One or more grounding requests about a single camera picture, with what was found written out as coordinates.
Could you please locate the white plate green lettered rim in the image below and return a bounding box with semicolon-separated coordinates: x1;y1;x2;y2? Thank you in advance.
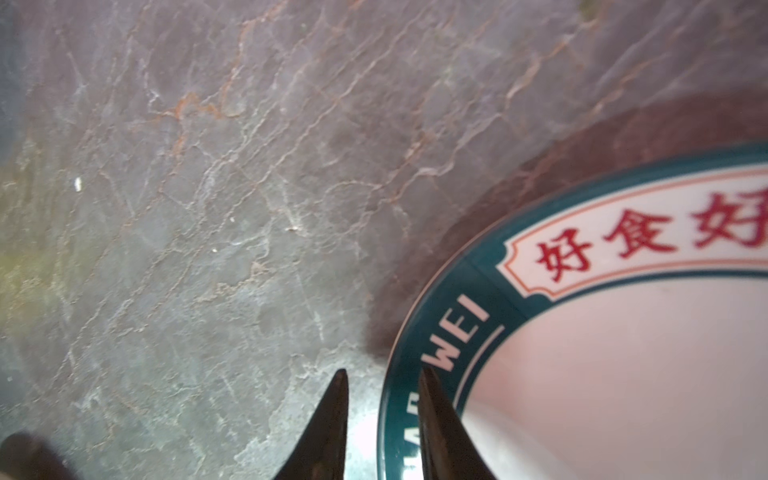
377;143;767;479

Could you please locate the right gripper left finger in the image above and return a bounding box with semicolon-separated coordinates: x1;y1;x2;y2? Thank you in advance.
275;369;349;480

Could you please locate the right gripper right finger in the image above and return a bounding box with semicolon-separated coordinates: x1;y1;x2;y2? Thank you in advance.
418;367;495;480

